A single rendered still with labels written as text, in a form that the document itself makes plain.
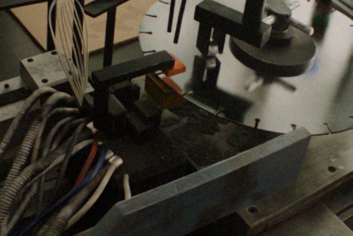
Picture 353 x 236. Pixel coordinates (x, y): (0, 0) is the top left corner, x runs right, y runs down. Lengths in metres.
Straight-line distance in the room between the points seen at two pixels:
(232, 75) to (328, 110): 0.12
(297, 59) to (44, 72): 0.31
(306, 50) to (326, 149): 0.13
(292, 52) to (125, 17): 0.48
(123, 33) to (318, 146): 0.46
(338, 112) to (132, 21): 0.56
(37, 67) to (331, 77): 0.37
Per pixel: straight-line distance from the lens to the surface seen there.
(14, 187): 0.61
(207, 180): 0.51
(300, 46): 0.77
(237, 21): 0.68
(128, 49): 1.08
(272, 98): 0.68
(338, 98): 0.72
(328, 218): 0.76
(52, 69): 0.79
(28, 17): 1.16
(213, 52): 0.72
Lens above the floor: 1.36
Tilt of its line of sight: 39 degrees down
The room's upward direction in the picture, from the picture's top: 8 degrees clockwise
